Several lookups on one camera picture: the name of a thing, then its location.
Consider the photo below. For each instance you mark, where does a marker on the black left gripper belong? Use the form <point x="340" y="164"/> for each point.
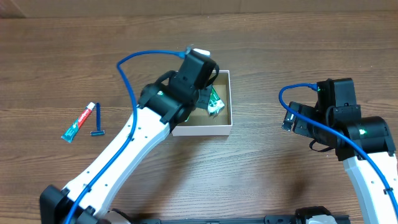
<point x="203" y="98"/>

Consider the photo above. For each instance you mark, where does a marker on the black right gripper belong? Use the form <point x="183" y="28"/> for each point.
<point x="298" y="121"/>

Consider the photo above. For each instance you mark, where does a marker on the green soap box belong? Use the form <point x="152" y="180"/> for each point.
<point x="215" y="104"/>

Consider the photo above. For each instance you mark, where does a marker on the blue disposable razor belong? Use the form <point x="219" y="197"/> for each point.
<point x="99" y="131"/>

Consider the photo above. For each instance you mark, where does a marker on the red teal toothpaste tube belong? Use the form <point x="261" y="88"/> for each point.
<point x="71" y="132"/>

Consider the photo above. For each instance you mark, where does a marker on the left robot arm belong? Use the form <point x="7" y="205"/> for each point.
<point x="163" y="104"/>

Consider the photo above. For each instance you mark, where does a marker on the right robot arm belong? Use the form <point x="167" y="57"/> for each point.
<point x="364" y="145"/>

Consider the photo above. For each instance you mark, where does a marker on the white cardboard box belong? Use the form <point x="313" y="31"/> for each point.
<point x="200" y="123"/>

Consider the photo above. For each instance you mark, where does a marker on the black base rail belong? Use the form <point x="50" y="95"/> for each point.
<point x="317" y="214"/>

